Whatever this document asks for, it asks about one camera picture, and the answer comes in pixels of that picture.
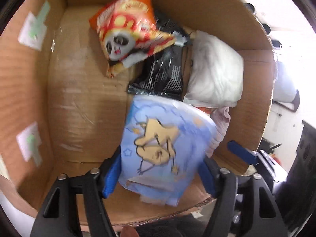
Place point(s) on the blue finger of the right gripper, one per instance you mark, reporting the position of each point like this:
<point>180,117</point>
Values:
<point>249,157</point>

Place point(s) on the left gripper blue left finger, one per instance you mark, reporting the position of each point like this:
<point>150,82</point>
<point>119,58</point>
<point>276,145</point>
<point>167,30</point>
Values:
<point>59,214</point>

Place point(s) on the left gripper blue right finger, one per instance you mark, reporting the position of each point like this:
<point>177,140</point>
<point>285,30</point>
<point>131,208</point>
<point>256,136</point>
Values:
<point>244,205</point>

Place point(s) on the pink plush cloth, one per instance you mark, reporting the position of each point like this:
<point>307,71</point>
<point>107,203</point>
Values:
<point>221,118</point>

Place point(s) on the blue cartoon tissue pack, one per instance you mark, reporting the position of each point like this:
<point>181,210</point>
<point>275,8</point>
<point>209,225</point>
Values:
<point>164,141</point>

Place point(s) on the orange panda snack bag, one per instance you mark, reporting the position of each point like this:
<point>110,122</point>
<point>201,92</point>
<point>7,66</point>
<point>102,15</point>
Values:
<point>128,34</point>

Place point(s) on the grey upholstered chair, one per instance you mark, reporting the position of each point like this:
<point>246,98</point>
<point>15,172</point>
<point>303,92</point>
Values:
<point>285,94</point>

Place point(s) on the white pillow pack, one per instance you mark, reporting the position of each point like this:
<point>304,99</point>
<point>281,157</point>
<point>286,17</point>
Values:
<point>216,79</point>

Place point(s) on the blue milk carton box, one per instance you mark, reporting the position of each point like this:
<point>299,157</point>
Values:
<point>70,129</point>

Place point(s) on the black snack bag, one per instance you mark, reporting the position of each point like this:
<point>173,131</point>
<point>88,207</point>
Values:
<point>161,73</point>

